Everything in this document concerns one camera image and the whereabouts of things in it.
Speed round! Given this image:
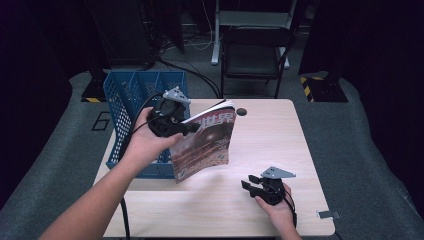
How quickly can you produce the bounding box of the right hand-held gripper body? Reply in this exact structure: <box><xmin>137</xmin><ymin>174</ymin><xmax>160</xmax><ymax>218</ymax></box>
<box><xmin>248</xmin><ymin>166</ymin><xmax>297</xmax><ymax>207</ymax></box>

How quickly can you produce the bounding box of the white floor cable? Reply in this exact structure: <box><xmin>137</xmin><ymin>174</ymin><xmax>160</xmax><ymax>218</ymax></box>
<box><xmin>184</xmin><ymin>0</ymin><xmax>216</xmax><ymax>52</ymax></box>

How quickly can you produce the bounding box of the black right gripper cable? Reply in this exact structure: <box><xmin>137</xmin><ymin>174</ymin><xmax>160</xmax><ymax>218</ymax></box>
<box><xmin>283</xmin><ymin>189</ymin><xmax>299</xmax><ymax>228</ymax></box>

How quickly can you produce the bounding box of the white metal stand frame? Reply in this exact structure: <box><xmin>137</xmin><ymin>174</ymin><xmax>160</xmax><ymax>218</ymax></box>
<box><xmin>210</xmin><ymin>0</ymin><xmax>299</xmax><ymax>70</ymax></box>

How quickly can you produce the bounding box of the person's right hand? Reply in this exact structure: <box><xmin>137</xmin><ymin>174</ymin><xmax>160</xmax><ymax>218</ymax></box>
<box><xmin>254</xmin><ymin>182</ymin><xmax>298</xmax><ymax>232</ymax></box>

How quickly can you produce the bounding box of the person's left hand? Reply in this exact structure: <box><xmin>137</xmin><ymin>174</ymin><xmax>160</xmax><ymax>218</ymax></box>
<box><xmin>120</xmin><ymin>106</ymin><xmax>185</xmax><ymax>169</ymax></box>

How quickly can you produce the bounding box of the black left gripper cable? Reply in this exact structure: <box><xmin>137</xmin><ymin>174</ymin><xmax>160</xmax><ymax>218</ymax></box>
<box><xmin>119</xmin><ymin>92</ymin><xmax>166</xmax><ymax>240</ymax></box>

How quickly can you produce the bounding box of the magazine with reddish brown cover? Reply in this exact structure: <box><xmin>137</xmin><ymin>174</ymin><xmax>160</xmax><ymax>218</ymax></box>
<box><xmin>168</xmin><ymin>98</ymin><xmax>238</xmax><ymax>185</ymax></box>

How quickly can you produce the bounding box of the black cabinet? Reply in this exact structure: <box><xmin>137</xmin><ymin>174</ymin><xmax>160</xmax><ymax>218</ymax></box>
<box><xmin>84</xmin><ymin>0</ymin><xmax>156</xmax><ymax>69</ymax></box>

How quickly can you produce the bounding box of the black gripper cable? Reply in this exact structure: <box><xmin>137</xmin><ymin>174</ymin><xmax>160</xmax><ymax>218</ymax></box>
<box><xmin>283</xmin><ymin>189</ymin><xmax>299</xmax><ymax>228</ymax></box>
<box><xmin>119</xmin><ymin>92</ymin><xmax>166</xmax><ymax>240</ymax></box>

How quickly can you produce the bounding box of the blue plastic file basket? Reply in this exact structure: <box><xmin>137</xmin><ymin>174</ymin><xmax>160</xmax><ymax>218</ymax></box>
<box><xmin>102</xmin><ymin>69</ymin><xmax>192</xmax><ymax>180</ymax></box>

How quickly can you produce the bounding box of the black floor cable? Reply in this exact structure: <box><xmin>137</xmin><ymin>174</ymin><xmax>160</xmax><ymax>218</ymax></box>
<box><xmin>155</xmin><ymin>57</ymin><xmax>223</xmax><ymax>100</ymax></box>

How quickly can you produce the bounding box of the grey tape strip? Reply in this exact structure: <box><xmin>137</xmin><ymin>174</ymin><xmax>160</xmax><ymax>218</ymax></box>
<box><xmin>316</xmin><ymin>210</ymin><xmax>342</xmax><ymax>220</ymax></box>

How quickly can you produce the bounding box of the black base with yellow stripes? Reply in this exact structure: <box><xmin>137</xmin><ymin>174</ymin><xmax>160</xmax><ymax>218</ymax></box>
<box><xmin>80</xmin><ymin>70</ymin><xmax>108</xmax><ymax>104</ymax></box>
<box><xmin>299</xmin><ymin>75</ymin><xmax>350</xmax><ymax>104</ymax></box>

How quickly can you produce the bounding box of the black folding chair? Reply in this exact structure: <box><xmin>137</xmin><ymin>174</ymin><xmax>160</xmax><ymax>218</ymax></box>
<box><xmin>219</xmin><ymin>25</ymin><xmax>295</xmax><ymax>100</ymax></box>

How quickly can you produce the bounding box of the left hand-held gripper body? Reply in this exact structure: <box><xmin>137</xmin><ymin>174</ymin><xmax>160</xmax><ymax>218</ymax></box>
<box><xmin>146</xmin><ymin>86</ymin><xmax>193</xmax><ymax>139</ymax></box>

